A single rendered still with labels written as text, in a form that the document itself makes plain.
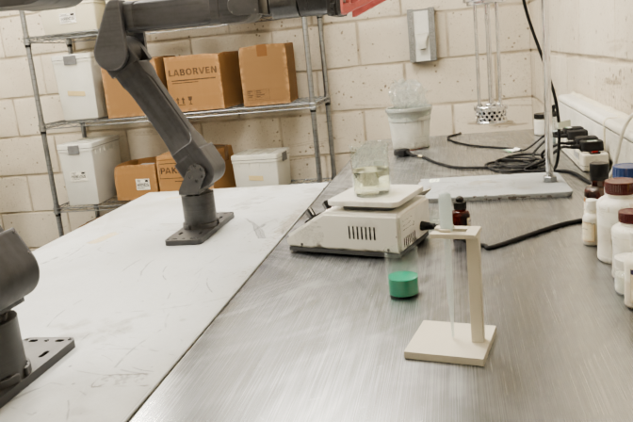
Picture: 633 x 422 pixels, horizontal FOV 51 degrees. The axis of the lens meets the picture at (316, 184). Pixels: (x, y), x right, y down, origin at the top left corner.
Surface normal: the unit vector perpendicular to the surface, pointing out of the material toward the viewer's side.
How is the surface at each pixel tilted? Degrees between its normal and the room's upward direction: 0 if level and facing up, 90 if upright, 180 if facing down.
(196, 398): 0
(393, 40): 90
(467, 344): 0
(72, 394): 0
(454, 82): 90
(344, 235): 90
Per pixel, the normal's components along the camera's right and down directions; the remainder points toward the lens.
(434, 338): -0.10, -0.98
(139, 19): 0.00, 0.25
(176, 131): -0.20, 0.11
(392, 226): -0.48, 0.22
